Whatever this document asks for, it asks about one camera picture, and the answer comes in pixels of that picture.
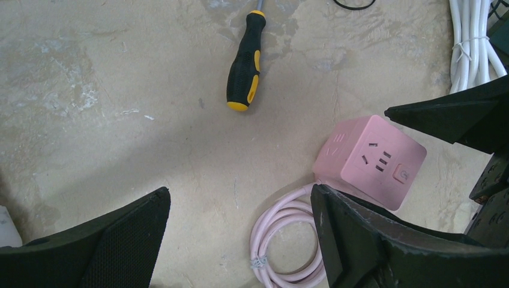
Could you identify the black yellow flathead screwdriver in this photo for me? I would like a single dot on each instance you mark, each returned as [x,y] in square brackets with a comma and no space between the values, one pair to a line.
[244,74]

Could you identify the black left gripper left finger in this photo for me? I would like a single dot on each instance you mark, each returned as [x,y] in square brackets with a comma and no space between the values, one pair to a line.
[118,249]

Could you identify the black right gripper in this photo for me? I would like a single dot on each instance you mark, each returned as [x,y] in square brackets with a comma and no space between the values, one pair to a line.
[477,118]

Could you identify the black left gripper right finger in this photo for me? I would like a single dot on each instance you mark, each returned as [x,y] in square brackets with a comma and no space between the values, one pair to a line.
[364,245]

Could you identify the pink cube power socket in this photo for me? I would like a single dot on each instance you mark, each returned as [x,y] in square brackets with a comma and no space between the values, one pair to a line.
[371,159]

